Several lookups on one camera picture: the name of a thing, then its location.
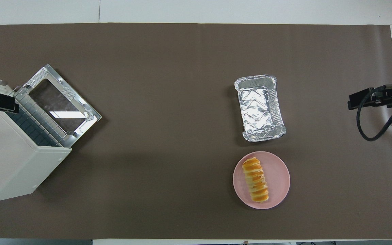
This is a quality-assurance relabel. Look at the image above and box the sliced orange glazed bread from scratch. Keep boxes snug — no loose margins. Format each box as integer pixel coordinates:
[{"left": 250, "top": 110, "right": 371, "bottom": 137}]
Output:
[{"left": 242, "top": 157, "right": 270, "bottom": 203}]

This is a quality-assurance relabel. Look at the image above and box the brown paper table mat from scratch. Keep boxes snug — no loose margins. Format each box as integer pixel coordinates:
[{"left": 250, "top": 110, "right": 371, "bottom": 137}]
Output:
[{"left": 0, "top": 23, "right": 392, "bottom": 240}]

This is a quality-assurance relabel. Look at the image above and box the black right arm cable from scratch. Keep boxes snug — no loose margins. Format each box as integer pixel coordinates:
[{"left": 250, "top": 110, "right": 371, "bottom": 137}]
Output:
[{"left": 356, "top": 86, "right": 392, "bottom": 142}]

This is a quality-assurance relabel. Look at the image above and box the aluminium foil tray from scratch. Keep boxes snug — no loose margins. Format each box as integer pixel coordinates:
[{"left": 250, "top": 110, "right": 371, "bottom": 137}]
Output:
[{"left": 234, "top": 75, "right": 287, "bottom": 143}]

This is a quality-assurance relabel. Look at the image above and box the metal wire oven rack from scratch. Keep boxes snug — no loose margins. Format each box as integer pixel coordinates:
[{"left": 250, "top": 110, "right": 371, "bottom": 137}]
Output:
[{"left": 5, "top": 86, "right": 72, "bottom": 148}]

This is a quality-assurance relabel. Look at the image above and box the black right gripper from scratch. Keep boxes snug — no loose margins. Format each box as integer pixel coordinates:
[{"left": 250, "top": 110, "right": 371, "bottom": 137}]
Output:
[{"left": 348, "top": 83, "right": 392, "bottom": 110}]

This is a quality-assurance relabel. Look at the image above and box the glass oven door, metal frame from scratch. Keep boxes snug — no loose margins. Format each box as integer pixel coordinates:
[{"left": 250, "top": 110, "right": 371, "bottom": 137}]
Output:
[{"left": 22, "top": 64, "right": 102, "bottom": 149}]

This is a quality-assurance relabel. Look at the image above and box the white toaster oven body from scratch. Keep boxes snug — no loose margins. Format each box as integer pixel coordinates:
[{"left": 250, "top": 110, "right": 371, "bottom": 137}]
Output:
[{"left": 0, "top": 71, "right": 72, "bottom": 203}]

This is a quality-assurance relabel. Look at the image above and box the pink round plate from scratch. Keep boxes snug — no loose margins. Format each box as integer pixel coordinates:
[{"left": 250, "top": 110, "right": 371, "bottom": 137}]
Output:
[{"left": 233, "top": 151, "right": 291, "bottom": 210}]

